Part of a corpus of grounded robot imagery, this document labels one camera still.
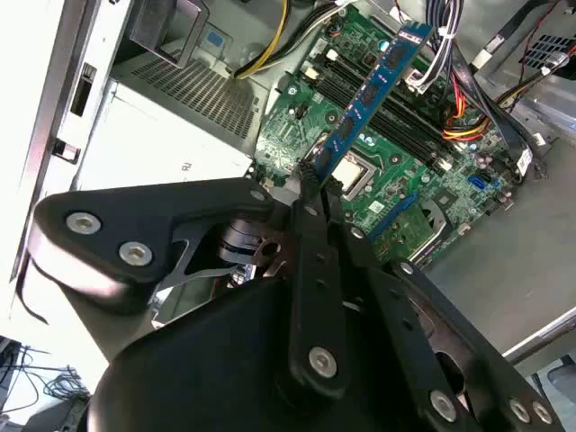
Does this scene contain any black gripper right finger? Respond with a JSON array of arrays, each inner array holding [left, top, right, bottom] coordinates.
[[321, 177, 566, 432]]

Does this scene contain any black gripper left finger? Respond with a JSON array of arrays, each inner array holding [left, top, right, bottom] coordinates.
[[27, 159, 351, 404]]

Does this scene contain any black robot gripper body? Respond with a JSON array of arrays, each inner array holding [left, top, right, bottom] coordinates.
[[87, 269, 419, 432]]

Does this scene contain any blue RAM stick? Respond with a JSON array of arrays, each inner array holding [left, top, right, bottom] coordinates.
[[313, 22, 435, 185]]

